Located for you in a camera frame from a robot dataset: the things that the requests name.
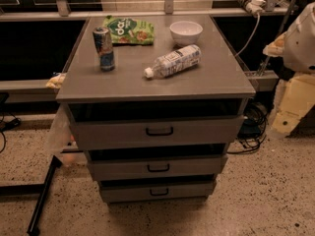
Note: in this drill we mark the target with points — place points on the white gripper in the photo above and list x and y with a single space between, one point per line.
301 46

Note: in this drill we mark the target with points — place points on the grey bottom drawer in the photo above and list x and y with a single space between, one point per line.
157 192

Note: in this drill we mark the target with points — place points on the grey drawer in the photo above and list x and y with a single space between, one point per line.
157 192
156 167
155 133

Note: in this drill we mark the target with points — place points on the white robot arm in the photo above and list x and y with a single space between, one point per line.
299 47

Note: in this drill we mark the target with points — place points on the grey drawer cabinet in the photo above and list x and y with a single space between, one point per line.
214 88

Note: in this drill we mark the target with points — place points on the grey middle drawer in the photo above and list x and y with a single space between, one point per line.
156 167

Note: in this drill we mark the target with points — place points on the grey top drawer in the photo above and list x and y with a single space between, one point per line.
155 133

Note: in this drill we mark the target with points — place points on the white power strip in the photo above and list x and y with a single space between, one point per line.
253 7

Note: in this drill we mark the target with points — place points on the clear plastic water bottle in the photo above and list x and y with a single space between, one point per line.
174 62

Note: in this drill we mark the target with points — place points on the white bowl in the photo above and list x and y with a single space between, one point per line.
185 32

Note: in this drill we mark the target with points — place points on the green snack bag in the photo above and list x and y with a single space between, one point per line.
130 31

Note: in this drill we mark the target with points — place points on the blue drink can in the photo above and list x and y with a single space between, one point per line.
104 48

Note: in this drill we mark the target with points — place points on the clear plastic bag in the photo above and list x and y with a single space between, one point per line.
60 141

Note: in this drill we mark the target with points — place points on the yellow crumpled cloth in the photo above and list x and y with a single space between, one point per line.
56 81

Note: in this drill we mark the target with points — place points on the grey metal rail beam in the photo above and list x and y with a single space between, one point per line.
265 82

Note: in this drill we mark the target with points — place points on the black metal frame leg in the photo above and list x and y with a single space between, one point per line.
41 189

